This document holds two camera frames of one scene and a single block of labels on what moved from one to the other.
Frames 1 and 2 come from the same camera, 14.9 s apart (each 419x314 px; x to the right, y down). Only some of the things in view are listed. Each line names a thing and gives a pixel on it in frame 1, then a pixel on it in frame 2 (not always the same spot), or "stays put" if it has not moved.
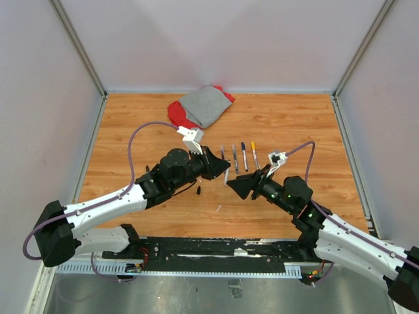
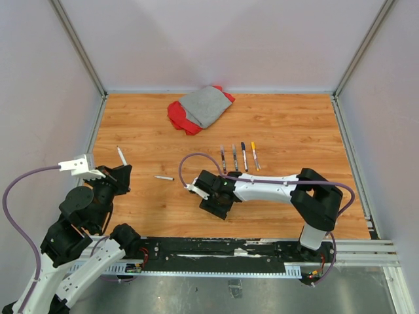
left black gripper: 214,166 → 119,176
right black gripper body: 271,190 → 216,207
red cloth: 179,116 stays put
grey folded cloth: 205,105 stays put
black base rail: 218,254 stays put
